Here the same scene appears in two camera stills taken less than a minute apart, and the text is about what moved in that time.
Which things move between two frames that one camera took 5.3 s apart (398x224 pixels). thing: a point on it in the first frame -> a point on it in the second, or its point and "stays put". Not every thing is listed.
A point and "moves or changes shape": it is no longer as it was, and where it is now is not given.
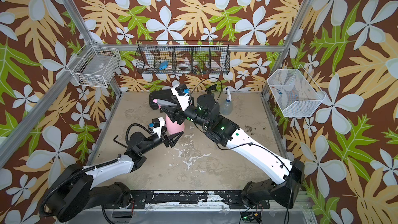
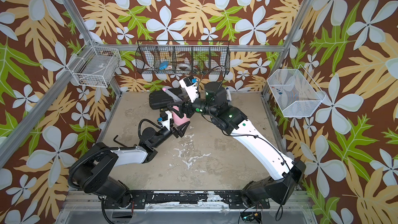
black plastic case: x=164 y=95 stays put
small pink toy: x=162 y=102 moves or changes shape
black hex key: x=121 y=143 stays put
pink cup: x=173 y=127 moves or changes shape
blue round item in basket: x=163 y=65 stays put
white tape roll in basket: x=183 y=65 stays put
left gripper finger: x=173 y=139 -> x=181 y=129
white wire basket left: x=95 y=65 stays put
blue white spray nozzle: x=229 y=97 stays put
